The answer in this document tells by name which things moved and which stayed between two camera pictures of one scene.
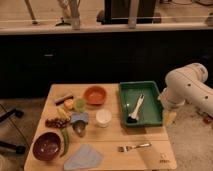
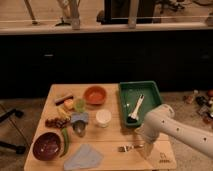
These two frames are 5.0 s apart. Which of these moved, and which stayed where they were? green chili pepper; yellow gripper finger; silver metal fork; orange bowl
Moved: yellow gripper finger
Stayed: green chili pepper; orange bowl; silver metal fork
